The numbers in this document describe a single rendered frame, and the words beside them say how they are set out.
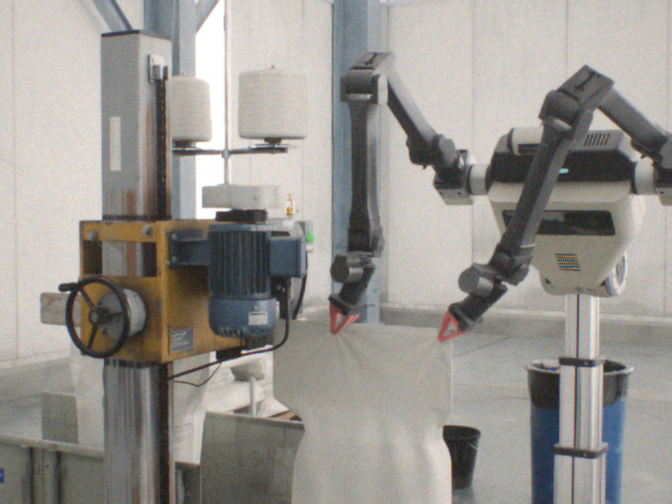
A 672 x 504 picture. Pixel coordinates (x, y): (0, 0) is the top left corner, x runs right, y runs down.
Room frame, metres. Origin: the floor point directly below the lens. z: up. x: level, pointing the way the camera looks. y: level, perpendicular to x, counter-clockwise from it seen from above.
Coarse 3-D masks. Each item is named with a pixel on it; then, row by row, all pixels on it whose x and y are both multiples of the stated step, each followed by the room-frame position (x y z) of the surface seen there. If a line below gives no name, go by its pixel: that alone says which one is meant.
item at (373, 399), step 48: (288, 336) 2.59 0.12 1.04; (336, 336) 2.52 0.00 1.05; (384, 336) 2.45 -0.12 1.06; (432, 336) 2.39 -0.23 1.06; (288, 384) 2.59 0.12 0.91; (336, 384) 2.52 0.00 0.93; (384, 384) 2.45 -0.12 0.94; (432, 384) 2.39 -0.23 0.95; (336, 432) 2.45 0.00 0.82; (384, 432) 2.40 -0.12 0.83; (432, 432) 2.37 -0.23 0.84; (336, 480) 2.43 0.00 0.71; (384, 480) 2.36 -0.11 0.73; (432, 480) 2.34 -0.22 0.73
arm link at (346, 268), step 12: (384, 240) 2.47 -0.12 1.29; (348, 252) 2.46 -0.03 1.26; (360, 252) 2.48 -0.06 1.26; (372, 252) 2.45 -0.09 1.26; (336, 264) 2.41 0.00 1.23; (348, 264) 2.40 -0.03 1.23; (360, 264) 2.44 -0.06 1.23; (336, 276) 2.41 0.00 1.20; (348, 276) 2.39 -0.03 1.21; (360, 276) 2.43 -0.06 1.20
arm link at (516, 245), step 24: (552, 120) 2.17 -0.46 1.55; (576, 120) 2.11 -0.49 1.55; (552, 144) 2.15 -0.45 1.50; (552, 168) 2.18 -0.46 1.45; (528, 192) 2.21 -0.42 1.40; (528, 216) 2.23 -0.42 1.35; (504, 240) 2.28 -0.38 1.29; (528, 240) 2.26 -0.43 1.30; (504, 264) 2.29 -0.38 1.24; (528, 264) 2.30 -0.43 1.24
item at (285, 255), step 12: (276, 240) 2.22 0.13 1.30; (288, 240) 2.22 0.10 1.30; (300, 240) 2.22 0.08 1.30; (276, 252) 2.22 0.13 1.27; (288, 252) 2.22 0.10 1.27; (300, 252) 2.22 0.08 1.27; (276, 264) 2.22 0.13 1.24; (288, 264) 2.22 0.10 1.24; (300, 264) 2.22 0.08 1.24; (276, 276) 2.23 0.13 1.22; (288, 276) 2.22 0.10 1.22; (300, 276) 2.22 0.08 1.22
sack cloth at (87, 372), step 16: (80, 368) 2.90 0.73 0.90; (96, 368) 2.86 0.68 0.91; (176, 368) 2.74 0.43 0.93; (208, 368) 2.71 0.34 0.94; (80, 384) 2.87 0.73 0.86; (96, 384) 2.83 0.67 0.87; (176, 384) 2.72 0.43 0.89; (208, 384) 2.71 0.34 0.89; (80, 400) 2.84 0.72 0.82; (96, 400) 2.80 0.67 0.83; (176, 400) 2.70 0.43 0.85; (192, 400) 2.71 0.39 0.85; (208, 400) 2.77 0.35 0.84; (80, 416) 2.82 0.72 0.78; (96, 416) 2.79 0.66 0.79; (176, 416) 2.69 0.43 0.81; (192, 416) 2.73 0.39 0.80; (80, 432) 2.82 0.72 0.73; (96, 432) 2.78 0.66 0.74; (176, 432) 2.69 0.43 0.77; (192, 432) 2.73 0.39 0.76; (176, 448) 2.70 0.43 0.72; (192, 448) 2.73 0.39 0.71
